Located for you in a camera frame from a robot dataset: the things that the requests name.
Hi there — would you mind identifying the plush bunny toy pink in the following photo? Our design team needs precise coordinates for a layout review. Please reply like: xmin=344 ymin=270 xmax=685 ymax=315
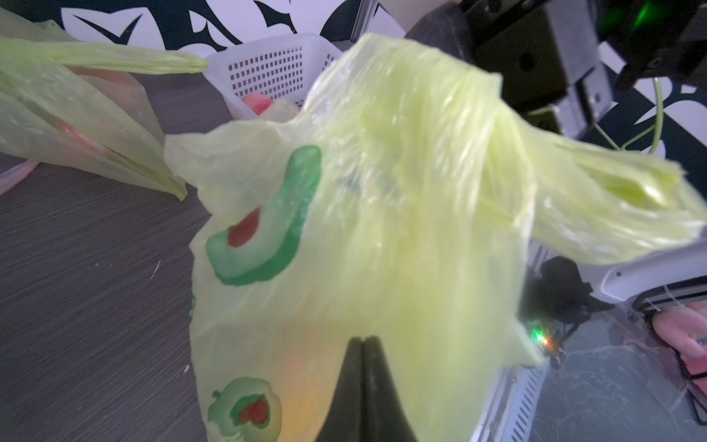
xmin=651 ymin=301 xmax=706 ymax=394

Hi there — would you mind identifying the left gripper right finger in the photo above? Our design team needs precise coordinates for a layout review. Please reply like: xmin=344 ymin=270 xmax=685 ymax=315
xmin=362 ymin=336 xmax=417 ymax=442

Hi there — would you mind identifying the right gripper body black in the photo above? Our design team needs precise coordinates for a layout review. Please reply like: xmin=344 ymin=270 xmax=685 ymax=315
xmin=406 ymin=0 xmax=612 ymax=138

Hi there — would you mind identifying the pink plastic bag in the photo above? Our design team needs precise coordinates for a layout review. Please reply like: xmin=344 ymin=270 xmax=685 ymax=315
xmin=0 ymin=160 xmax=40 ymax=195

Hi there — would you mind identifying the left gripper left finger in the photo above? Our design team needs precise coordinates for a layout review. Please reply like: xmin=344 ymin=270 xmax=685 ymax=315
xmin=316 ymin=338 xmax=364 ymax=442

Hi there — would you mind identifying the green avocado plastic bag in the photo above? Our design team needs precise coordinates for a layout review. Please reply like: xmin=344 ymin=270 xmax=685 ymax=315
xmin=165 ymin=34 xmax=706 ymax=441

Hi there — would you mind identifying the white plastic basket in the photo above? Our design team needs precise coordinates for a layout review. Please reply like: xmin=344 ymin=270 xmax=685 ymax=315
xmin=204 ymin=33 xmax=342 ymax=120

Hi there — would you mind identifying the green hoop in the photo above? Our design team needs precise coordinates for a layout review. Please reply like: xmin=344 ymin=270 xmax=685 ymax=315
xmin=593 ymin=76 xmax=665 ymax=156

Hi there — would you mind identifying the pink peach front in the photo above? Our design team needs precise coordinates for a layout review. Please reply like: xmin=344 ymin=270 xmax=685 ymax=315
xmin=242 ymin=93 xmax=274 ymax=116

